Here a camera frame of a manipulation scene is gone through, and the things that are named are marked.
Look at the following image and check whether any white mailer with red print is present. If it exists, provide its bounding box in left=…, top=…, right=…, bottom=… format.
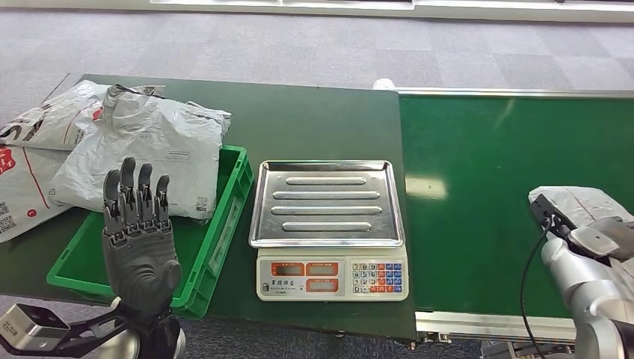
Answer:
left=0, top=144, right=73, bottom=244

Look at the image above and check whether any green plastic crate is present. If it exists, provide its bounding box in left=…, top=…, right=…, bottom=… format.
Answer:
left=46, top=144, right=254, bottom=319

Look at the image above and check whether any large grey plastic mailer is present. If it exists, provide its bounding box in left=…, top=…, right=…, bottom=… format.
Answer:
left=48, top=84, right=233, bottom=221

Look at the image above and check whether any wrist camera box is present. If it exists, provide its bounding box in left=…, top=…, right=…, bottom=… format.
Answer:
left=0, top=303, right=70, bottom=349
left=529, top=194, right=578, bottom=240

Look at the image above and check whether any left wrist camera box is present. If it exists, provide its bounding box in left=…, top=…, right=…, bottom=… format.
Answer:
left=0, top=303, right=70, bottom=349

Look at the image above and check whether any white electronic scale body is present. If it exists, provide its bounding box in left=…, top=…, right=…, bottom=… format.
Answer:
left=256, top=243, right=410, bottom=302

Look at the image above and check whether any dark green table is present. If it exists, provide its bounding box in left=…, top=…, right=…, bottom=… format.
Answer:
left=0, top=74, right=417, bottom=340

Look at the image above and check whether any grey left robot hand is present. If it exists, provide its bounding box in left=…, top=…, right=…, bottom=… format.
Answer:
left=101, top=156, right=182, bottom=314

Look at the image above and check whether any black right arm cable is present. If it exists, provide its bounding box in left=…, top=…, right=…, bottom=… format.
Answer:
left=519, top=225, right=554, bottom=359

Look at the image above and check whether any white mailer with black print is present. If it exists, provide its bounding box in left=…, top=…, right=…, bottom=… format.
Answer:
left=0, top=80, right=112, bottom=151

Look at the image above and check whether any aluminium conveyor frame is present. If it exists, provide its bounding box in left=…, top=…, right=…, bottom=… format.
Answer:
left=396, top=88, right=634, bottom=359

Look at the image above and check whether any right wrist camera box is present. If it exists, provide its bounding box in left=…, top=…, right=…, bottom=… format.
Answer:
left=529, top=194, right=578, bottom=240

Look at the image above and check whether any grey mailer with red line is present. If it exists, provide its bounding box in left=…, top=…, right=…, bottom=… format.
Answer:
left=528, top=185, right=634, bottom=281

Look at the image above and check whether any white wall ledge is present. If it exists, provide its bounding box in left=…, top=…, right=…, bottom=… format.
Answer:
left=0, top=0, right=634, bottom=23

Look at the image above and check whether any black left camera bracket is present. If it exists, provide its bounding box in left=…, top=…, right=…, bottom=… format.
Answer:
left=29, top=307, right=131, bottom=356

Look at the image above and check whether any stainless steel scale tray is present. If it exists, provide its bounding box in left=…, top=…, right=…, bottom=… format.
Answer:
left=249, top=159, right=406, bottom=249

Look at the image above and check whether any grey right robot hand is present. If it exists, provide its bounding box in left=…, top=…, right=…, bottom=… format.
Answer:
left=591, top=216, right=634, bottom=261

